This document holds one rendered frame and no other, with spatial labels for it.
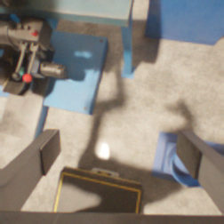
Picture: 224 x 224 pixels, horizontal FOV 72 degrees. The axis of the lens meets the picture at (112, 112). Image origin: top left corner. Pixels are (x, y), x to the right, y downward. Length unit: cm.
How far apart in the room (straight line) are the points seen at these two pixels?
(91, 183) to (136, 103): 87
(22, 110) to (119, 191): 123
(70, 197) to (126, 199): 45
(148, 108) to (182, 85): 41
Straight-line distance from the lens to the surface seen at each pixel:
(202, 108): 176
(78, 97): 162
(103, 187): 137
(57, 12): 80
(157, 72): 175
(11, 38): 95
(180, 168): 154
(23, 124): 182
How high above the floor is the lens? 161
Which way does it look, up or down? 79 degrees down
